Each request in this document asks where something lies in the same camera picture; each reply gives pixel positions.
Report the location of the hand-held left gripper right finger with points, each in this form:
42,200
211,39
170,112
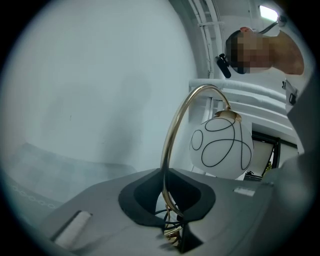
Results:
195,197

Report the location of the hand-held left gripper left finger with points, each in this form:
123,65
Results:
140,200

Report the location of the gold lamp with white globe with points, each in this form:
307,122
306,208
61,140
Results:
222,150

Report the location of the black framed window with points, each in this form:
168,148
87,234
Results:
265,150

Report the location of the white insulated pipes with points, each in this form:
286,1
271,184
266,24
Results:
250,91

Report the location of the white ceiling conduits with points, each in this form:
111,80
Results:
208,30

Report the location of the person's head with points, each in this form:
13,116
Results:
285,52

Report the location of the rectangular ceiling light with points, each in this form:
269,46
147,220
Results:
268,12

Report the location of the black head-mounted camera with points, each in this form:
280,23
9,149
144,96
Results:
223,66

